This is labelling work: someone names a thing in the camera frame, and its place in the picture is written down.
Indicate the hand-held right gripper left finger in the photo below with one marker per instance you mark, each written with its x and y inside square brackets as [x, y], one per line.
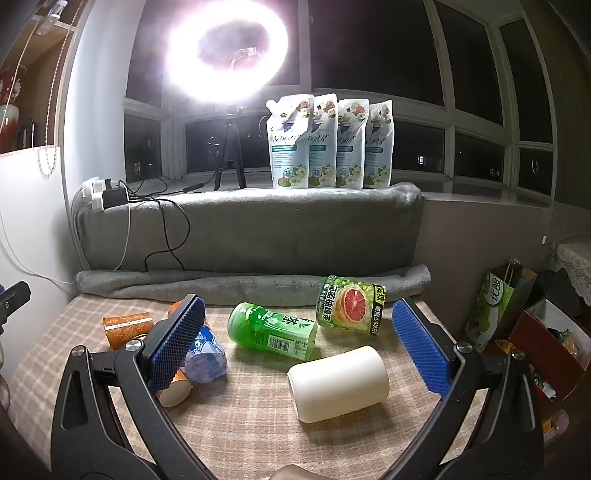
[178, 344]

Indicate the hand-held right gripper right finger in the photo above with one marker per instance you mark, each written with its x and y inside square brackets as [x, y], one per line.
[422, 353]

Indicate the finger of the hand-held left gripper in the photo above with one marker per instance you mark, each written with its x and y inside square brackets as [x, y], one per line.
[16, 295]

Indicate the white cup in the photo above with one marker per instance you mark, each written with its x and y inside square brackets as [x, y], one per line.
[337, 385]

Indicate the plain orange cup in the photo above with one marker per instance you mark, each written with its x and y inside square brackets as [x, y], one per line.
[175, 308]

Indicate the brown paper cup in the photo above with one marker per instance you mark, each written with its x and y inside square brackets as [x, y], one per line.
[175, 394]

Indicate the orange patterned cup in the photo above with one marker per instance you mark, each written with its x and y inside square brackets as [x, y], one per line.
[127, 327]

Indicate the grapefruit print green cup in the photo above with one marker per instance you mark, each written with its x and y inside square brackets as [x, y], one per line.
[348, 307]

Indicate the blue translucent pouch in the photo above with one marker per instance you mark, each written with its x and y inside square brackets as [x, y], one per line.
[206, 355]

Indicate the green paper bag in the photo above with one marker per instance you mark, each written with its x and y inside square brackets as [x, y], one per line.
[496, 309]

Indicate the beige checked cloth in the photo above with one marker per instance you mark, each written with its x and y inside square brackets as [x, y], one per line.
[249, 415]

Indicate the red cardboard box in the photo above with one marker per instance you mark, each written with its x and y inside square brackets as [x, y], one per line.
[547, 350]

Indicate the white power strip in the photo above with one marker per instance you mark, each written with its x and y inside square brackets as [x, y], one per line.
[94, 196]

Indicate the grey blanket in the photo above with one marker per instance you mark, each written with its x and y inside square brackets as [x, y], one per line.
[258, 235]

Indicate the black power adapter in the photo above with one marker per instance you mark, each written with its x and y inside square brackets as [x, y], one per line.
[114, 196]

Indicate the white lace cloth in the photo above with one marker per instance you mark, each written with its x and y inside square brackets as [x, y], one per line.
[575, 263]

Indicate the red and white vase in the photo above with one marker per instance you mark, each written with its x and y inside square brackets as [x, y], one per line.
[10, 115]

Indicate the black tripod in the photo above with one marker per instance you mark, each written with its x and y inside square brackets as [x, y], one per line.
[229, 138]

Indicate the white floral refill pouch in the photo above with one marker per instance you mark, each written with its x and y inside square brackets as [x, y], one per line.
[352, 143]
[379, 143]
[324, 138]
[288, 143]

